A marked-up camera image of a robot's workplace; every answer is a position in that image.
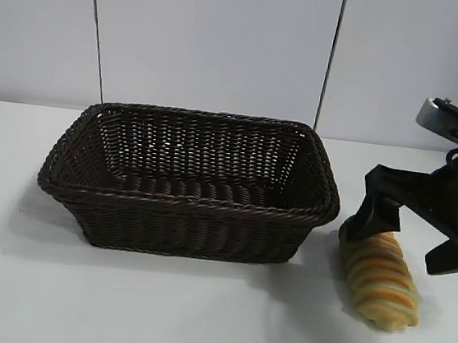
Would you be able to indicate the dark brown woven wicker basket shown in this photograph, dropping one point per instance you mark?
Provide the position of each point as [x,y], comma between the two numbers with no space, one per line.
[190,225]

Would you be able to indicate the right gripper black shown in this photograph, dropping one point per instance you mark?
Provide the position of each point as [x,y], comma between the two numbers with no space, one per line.
[457,206]

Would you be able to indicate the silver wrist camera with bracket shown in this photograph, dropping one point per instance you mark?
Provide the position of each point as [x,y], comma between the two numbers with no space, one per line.
[428,113]

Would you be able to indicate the long striped bread loaf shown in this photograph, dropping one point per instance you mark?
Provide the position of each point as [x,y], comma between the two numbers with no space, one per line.
[381,288]

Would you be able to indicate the thin dark vertical rod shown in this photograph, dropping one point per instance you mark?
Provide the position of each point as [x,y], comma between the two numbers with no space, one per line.
[98,40]
[328,67]

